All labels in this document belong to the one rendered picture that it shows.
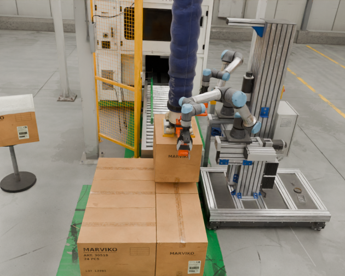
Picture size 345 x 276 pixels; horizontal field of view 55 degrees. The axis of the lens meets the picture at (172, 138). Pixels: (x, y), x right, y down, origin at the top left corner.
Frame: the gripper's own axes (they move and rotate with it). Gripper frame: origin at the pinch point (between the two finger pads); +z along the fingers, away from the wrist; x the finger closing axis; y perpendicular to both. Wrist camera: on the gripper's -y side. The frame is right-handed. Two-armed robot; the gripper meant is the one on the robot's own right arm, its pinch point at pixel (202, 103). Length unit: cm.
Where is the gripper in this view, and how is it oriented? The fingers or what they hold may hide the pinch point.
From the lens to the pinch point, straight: 328.8
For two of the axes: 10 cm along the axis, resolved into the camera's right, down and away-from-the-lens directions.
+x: 10.0, 0.3, 0.7
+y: 0.5, 4.7, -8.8
